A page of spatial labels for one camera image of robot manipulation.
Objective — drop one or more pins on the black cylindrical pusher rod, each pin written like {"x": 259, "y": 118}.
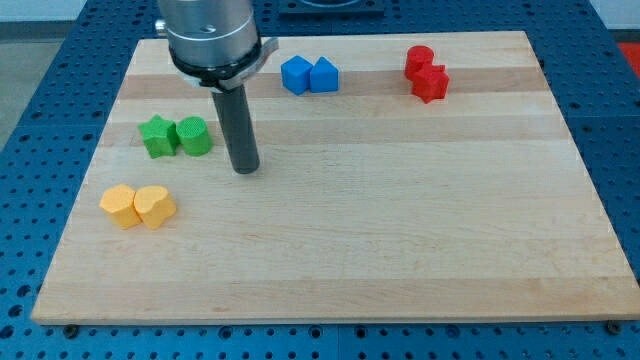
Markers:
{"x": 237, "y": 129}

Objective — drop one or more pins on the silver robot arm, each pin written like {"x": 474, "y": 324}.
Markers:
{"x": 216, "y": 44}

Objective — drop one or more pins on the green cylinder block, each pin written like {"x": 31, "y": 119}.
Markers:
{"x": 194, "y": 136}

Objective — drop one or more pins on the blue cube block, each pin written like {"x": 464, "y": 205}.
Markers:
{"x": 295, "y": 74}

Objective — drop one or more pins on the green star block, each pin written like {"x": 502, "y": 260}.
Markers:
{"x": 159, "y": 137}

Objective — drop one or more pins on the blue triangular block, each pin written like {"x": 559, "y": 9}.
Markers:
{"x": 324, "y": 77}

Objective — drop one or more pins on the yellow heart block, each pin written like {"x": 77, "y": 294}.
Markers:
{"x": 154, "y": 205}

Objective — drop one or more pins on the yellow hexagon block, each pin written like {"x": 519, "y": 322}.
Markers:
{"x": 118, "y": 204}

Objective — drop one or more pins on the wooden board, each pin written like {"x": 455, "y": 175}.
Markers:
{"x": 369, "y": 205}

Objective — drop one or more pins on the red cylinder block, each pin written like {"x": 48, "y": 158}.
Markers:
{"x": 417, "y": 57}

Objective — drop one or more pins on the red star block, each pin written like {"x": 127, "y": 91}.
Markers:
{"x": 430, "y": 83}

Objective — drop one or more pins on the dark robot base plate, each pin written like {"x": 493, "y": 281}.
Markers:
{"x": 330, "y": 7}

